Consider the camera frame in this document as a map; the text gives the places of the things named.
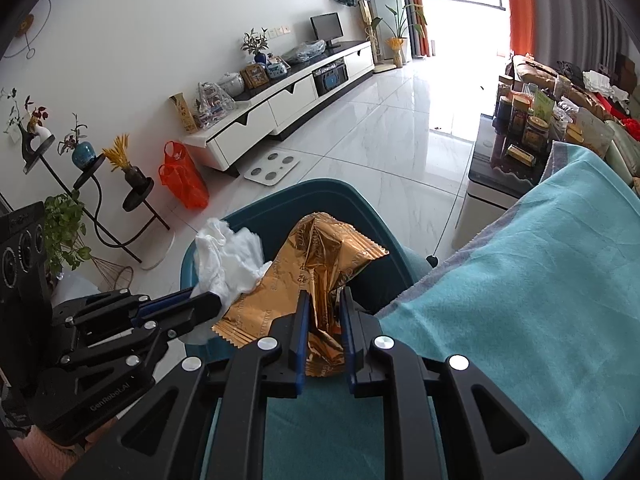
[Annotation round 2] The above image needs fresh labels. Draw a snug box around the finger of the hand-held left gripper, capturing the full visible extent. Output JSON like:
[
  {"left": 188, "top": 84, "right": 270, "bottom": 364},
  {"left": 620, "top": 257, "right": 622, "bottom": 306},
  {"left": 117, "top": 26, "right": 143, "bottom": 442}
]
[
  {"left": 60, "top": 309, "right": 224, "bottom": 372},
  {"left": 52, "top": 290, "right": 221, "bottom": 329}
]

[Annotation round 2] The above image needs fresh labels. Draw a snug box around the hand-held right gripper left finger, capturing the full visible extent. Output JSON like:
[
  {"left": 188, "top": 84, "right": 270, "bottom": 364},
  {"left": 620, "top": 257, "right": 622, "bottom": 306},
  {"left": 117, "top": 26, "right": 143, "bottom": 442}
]
[{"left": 65, "top": 290, "right": 312, "bottom": 480}]

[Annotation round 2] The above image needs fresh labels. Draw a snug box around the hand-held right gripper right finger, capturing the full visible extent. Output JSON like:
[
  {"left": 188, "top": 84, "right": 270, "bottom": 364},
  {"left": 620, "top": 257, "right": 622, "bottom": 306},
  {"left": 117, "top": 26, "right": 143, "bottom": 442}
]
[{"left": 341, "top": 287, "right": 583, "bottom": 480}]

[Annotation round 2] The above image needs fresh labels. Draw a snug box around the white tissue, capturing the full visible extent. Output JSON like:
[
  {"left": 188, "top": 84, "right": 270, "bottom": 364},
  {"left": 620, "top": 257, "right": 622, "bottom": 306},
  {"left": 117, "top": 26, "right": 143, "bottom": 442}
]
[{"left": 193, "top": 217, "right": 274, "bottom": 312}]

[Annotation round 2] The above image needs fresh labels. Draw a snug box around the torn gold foil wrapper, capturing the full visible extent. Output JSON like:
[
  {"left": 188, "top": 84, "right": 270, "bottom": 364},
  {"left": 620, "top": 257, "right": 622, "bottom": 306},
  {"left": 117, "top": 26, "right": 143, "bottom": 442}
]
[{"left": 211, "top": 212, "right": 390, "bottom": 377}]

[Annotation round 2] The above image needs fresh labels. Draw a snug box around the teal plastic bin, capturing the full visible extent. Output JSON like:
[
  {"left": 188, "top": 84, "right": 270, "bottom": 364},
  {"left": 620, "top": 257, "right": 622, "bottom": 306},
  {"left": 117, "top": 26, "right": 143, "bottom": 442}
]
[{"left": 181, "top": 178, "right": 428, "bottom": 361}]

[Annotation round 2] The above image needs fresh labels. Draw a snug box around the person's left forearm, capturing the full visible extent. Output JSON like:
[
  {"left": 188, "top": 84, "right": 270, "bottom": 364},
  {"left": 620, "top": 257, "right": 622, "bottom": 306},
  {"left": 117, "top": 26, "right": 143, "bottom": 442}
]
[{"left": 9, "top": 430, "right": 82, "bottom": 480}]

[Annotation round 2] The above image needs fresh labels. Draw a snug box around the orange plastic bag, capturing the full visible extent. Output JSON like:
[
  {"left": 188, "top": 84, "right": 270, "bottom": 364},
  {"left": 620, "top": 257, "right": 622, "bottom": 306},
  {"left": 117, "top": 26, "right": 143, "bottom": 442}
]
[{"left": 158, "top": 140, "right": 211, "bottom": 211}]

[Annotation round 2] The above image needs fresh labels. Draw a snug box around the black metal plant stand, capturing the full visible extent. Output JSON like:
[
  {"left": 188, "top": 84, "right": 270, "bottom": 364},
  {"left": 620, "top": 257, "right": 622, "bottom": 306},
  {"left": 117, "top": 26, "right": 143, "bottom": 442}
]
[{"left": 21, "top": 134, "right": 172, "bottom": 264}]

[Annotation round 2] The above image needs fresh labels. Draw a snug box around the green trailing potted plant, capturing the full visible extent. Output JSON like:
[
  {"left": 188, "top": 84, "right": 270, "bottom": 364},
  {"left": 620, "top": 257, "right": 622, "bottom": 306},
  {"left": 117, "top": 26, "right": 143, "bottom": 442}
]
[{"left": 42, "top": 194, "right": 94, "bottom": 282}]

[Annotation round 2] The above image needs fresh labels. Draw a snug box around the yellow wheat in dark vase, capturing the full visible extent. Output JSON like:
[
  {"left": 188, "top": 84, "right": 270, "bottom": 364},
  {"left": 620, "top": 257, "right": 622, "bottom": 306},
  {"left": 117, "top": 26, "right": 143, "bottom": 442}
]
[{"left": 102, "top": 133, "right": 149, "bottom": 192}]

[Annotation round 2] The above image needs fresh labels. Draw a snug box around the white bathroom scale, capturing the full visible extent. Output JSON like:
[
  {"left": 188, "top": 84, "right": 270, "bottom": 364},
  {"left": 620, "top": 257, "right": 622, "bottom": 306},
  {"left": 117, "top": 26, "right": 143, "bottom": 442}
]
[{"left": 243, "top": 153, "right": 302, "bottom": 187}]

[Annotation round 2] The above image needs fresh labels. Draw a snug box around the plant in teal vase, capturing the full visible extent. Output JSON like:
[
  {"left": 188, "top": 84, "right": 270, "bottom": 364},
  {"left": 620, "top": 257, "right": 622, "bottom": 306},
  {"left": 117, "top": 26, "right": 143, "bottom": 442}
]
[{"left": 57, "top": 114, "right": 97, "bottom": 169}]

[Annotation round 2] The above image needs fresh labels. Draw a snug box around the yellow gift box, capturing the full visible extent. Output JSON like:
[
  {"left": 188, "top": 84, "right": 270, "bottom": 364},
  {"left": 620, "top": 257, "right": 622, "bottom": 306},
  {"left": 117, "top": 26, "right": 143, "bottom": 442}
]
[{"left": 168, "top": 92, "right": 199, "bottom": 135}]

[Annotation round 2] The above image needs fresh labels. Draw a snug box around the plastic wrapped glass ornament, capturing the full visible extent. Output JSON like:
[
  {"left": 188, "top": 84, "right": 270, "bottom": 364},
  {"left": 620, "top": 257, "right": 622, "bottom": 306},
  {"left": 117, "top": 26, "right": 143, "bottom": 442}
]
[{"left": 194, "top": 81, "right": 237, "bottom": 129}]

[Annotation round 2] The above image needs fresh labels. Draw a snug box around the glass top coffee table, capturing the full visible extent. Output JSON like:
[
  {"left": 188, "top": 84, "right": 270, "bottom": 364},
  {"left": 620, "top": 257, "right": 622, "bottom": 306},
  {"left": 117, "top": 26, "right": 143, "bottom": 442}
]
[{"left": 451, "top": 114, "right": 559, "bottom": 262}]

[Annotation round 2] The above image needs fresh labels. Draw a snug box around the white ceramic jar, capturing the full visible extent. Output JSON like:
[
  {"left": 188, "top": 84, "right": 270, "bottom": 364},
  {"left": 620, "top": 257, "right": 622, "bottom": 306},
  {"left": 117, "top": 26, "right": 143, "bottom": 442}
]
[{"left": 218, "top": 70, "right": 247, "bottom": 98}]

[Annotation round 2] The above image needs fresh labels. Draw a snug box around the red leaf plant white vase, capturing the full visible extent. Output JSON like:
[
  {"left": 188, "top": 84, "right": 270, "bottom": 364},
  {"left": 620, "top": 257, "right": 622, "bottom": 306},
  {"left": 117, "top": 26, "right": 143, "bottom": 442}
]
[{"left": 1, "top": 87, "right": 54, "bottom": 142}]

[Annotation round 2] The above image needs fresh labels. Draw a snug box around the white black tv cabinet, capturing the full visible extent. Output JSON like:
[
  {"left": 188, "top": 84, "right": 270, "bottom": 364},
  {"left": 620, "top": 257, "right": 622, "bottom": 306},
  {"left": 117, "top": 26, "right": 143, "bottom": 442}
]
[{"left": 181, "top": 39, "right": 377, "bottom": 179}]

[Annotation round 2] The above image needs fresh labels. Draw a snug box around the blue white porcelain jar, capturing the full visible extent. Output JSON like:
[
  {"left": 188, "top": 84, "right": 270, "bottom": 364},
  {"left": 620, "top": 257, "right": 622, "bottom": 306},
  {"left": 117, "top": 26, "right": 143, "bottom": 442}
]
[{"left": 264, "top": 57, "right": 292, "bottom": 80}]

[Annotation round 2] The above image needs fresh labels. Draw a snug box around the plant in blue vase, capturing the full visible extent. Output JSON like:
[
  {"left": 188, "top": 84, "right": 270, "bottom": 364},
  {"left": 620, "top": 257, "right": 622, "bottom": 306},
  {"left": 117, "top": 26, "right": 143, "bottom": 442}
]
[{"left": 240, "top": 28, "right": 272, "bottom": 67}]

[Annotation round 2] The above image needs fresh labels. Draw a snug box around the clear plastic bag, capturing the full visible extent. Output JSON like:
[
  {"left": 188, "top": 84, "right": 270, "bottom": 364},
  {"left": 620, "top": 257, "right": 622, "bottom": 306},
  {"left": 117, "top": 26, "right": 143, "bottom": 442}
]
[{"left": 282, "top": 39, "right": 327, "bottom": 64}]

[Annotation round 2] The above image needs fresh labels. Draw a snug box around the cluttered coffee table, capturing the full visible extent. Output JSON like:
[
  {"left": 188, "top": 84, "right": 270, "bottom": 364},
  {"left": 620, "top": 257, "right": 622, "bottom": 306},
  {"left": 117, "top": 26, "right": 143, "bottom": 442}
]
[{"left": 491, "top": 74, "right": 617, "bottom": 167}]

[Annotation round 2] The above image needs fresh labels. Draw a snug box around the black monitor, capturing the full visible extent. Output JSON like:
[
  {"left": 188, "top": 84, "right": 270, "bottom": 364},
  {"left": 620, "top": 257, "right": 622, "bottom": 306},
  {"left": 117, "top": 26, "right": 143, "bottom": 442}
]
[{"left": 309, "top": 12, "right": 345, "bottom": 51}]

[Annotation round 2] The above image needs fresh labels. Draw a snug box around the tall large leaf plant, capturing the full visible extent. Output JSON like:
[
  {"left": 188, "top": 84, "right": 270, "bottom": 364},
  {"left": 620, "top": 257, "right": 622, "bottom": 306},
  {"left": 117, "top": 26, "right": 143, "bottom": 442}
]
[{"left": 369, "top": 0, "right": 429, "bottom": 69}]

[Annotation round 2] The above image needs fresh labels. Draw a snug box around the grey orange narrow curtain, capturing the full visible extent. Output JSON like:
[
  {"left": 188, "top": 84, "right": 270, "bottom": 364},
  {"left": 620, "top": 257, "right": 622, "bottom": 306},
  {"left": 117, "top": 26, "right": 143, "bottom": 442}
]
[{"left": 394, "top": 0, "right": 434, "bottom": 59}]

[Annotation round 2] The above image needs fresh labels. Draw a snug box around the white standing air conditioner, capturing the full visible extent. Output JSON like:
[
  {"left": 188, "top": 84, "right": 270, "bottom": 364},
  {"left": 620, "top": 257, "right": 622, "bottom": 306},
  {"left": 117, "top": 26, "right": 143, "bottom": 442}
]
[{"left": 364, "top": 0, "right": 409, "bottom": 62}]

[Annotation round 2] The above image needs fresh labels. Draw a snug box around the white clothes pile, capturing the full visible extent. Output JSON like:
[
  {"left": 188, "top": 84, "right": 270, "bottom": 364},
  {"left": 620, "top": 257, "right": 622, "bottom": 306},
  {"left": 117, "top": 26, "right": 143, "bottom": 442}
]
[{"left": 582, "top": 69, "right": 629, "bottom": 102}]

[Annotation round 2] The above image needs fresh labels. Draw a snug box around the thin black cable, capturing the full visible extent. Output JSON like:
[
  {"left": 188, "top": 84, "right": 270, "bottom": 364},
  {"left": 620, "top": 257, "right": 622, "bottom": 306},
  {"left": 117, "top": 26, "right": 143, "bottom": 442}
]
[{"left": 426, "top": 187, "right": 471, "bottom": 268}]

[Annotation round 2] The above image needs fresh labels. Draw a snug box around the wooden picture frame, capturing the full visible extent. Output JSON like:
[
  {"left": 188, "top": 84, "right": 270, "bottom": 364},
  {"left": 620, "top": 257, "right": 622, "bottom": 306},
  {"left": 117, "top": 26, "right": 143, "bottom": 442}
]
[{"left": 239, "top": 63, "right": 271, "bottom": 90}]

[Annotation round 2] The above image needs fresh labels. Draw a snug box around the round wire wall decor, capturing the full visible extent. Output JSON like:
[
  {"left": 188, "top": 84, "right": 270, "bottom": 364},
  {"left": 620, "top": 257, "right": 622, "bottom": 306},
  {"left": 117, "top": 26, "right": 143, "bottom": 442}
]
[{"left": 0, "top": 0, "right": 54, "bottom": 59}]

